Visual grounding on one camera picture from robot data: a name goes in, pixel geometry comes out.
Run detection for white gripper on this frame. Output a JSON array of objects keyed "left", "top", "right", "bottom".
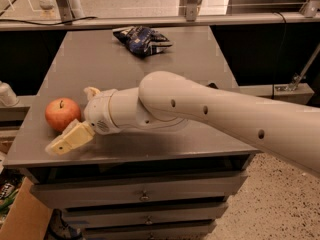
[{"left": 45, "top": 86, "right": 120, "bottom": 155}]

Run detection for red apple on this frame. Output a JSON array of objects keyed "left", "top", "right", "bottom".
[{"left": 45, "top": 98, "right": 81, "bottom": 132}]

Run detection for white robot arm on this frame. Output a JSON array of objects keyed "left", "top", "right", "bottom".
[{"left": 46, "top": 71, "right": 320, "bottom": 177}]

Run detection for blue chip bag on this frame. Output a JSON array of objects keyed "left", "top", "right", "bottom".
[{"left": 112, "top": 26, "right": 173, "bottom": 58}]

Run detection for white cylinder object left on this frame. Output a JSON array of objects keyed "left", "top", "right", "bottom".
[{"left": 0, "top": 81, "right": 19, "bottom": 107}]

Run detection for snack packages on floor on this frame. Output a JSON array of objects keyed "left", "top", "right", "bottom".
[{"left": 0, "top": 182, "right": 19, "bottom": 214}]

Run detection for grey drawer cabinet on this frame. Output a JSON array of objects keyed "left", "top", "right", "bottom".
[{"left": 3, "top": 25, "right": 269, "bottom": 240}]

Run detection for cardboard box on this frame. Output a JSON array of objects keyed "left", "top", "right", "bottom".
[{"left": 0, "top": 178, "right": 52, "bottom": 240}]

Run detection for black snack bar wrapper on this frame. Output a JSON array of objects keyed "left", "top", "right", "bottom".
[{"left": 207, "top": 83, "right": 218, "bottom": 89}]

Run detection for top grey drawer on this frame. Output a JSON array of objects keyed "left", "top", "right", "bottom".
[{"left": 31, "top": 171, "right": 247, "bottom": 209}]

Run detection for grey drawer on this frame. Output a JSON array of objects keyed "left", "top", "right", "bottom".
[
  {"left": 84, "top": 220, "right": 216, "bottom": 240},
  {"left": 63, "top": 202, "right": 228, "bottom": 228},
  {"left": 31, "top": 171, "right": 247, "bottom": 209}
]

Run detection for middle grey drawer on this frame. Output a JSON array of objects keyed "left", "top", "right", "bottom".
[{"left": 63, "top": 202, "right": 228, "bottom": 228}]

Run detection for bottom grey drawer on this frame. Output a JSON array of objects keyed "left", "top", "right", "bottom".
[{"left": 84, "top": 220, "right": 216, "bottom": 240}]

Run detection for black cable on rail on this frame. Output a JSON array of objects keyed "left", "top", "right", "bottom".
[{"left": 0, "top": 15, "right": 98, "bottom": 26}]

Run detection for grey metal rail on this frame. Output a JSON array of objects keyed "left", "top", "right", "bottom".
[{"left": 0, "top": 12, "right": 320, "bottom": 31}]

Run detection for black hanging cable right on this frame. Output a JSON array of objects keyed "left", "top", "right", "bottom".
[{"left": 271, "top": 11, "right": 288, "bottom": 100}]

